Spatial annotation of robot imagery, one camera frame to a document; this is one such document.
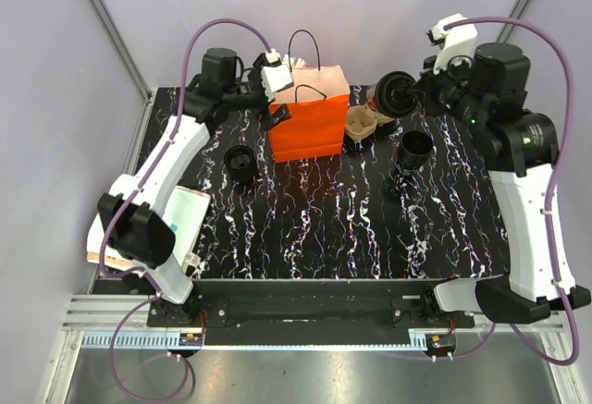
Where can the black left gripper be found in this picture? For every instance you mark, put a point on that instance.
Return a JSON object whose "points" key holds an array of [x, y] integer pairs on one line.
{"points": [[269, 119]]}

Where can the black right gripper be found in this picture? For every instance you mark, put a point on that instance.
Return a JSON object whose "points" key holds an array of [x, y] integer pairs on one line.
{"points": [[425, 86]]}

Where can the black coffee cup lid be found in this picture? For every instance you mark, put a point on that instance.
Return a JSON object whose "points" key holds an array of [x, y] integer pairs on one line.
{"points": [[404, 98]]}

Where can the orange paper bag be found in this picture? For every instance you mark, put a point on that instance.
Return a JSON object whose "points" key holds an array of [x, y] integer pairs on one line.
{"points": [[318, 103]]}

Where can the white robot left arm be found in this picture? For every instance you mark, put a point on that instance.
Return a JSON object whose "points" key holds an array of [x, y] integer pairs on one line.
{"points": [[131, 212]]}

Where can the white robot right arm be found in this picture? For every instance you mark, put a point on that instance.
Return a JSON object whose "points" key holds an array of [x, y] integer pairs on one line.
{"points": [[520, 149]]}

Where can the brown cardboard cup carrier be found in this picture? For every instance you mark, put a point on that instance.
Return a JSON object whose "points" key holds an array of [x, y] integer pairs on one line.
{"points": [[361, 122]]}

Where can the white napkin stack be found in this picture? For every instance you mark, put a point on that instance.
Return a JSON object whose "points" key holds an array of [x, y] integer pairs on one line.
{"points": [[185, 213]]}

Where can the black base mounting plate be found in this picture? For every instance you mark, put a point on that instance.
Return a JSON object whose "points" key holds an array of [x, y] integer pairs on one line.
{"points": [[370, 306]]}

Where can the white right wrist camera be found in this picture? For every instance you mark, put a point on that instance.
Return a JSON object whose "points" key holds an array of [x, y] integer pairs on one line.
{"points": [[452, 42]]}

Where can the grey slotted cable duct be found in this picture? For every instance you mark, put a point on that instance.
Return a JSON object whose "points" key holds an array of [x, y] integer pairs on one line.
{"points": [[267, 339]]}

